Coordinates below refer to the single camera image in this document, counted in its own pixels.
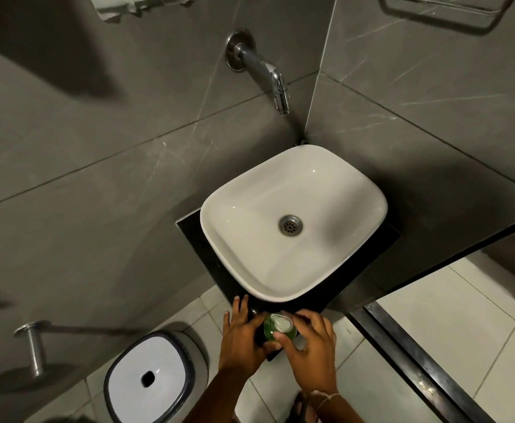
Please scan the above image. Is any chrome sink drain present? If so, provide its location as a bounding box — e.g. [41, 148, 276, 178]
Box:
[278, 214, 304, 237]

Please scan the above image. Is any white thread wrist bracelet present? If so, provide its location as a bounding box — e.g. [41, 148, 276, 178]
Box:
[308, 390, 343, 414]

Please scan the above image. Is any person's right hand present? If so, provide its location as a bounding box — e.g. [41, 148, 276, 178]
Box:
[274, 308, 338, 395]

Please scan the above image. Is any person's left hand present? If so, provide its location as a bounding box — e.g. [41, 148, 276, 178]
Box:
[219, 294, 283, 385]

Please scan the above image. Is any dark sandal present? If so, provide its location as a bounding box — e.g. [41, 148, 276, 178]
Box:
[283, 391, 316, 423]

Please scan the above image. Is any white lidded trash bin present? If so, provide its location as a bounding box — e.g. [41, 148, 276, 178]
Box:
[103, 330, 208, 423]

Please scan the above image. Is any chrome wall towel rack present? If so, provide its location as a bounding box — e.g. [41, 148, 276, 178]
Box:
[378, 0, 515, 36]

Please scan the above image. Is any black stone sink counter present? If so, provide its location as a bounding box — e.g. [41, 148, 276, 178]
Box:
[176, 206, 402, 362]

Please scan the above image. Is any person's right forearm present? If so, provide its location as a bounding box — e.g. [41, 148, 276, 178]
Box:
[311, 391, 365, 423]

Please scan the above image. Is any chrome toilet paper holder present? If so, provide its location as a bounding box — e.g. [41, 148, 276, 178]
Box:
[14, 320, 52, 378]

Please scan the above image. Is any person's left forearm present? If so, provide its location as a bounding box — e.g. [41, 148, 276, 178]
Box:
[191, 367, 260, 423]

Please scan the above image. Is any white ceramic sink basin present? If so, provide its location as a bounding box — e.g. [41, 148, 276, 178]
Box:
[200, 144, 389, 303]

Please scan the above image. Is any green bottle with white cap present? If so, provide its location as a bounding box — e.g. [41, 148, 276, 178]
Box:
[262, 312, 298, 345]

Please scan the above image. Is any chrome wall faucet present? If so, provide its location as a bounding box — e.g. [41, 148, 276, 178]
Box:
[225, 30, 292, 117]

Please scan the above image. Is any black floor threshold strip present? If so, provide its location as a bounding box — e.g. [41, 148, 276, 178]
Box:
[349, 301, 495, 423]

